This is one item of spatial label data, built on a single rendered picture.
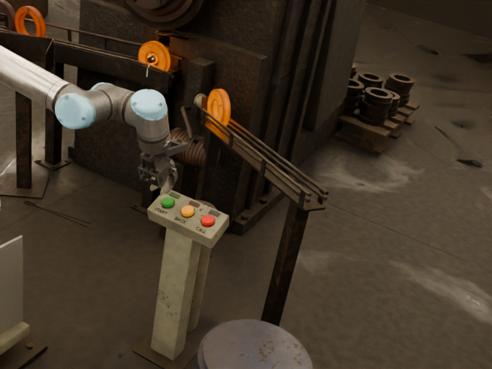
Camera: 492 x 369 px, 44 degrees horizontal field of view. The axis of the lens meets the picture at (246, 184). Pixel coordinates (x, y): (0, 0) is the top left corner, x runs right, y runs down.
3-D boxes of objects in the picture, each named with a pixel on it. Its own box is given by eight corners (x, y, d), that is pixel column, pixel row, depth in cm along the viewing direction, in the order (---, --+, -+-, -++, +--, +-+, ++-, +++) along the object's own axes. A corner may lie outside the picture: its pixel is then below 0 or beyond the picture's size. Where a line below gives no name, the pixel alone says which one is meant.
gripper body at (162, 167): (139, 181, 181) (133, 151, 172) (156, 162, 186) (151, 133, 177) (160, 190, 178) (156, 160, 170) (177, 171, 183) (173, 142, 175)
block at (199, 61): (193, 106, 275) (200, 55, 263) (209, 112, 272) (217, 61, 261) (180, 113, 266) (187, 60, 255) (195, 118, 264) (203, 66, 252)
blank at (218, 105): (217, 132, 248) (209, 132, 246) (211, 94, 249) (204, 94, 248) (233, 124, 234) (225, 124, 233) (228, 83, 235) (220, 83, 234)
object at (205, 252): (178, 307, 242) (195, 195, 217) (203, 320, 238) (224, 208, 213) (159, 323, 233) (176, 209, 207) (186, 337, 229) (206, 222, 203)
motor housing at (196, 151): (167, 224, 290) (181, 121, 264) (206, 242, 283) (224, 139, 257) (151, 236, 280) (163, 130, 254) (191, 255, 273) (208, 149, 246)
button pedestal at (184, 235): (152, 323, 232) (170, 184, 202) (206, 353, 224) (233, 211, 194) (126, 348, 219) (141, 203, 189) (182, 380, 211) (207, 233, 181)
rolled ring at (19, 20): (9, 15, 298) (14, 14, 301) (25, 50, 301) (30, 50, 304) (29, 0, 287) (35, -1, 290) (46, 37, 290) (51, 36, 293)
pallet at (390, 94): (225, 95, 445) (235, 36, 423) (277, 72, 509) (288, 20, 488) (379, 155, 401) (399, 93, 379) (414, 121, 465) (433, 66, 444)
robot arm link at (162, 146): (149, 118, 175) (178, 129, 171) (151, 131, 178) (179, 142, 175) (130, 137, 169) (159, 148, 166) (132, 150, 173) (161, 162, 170)
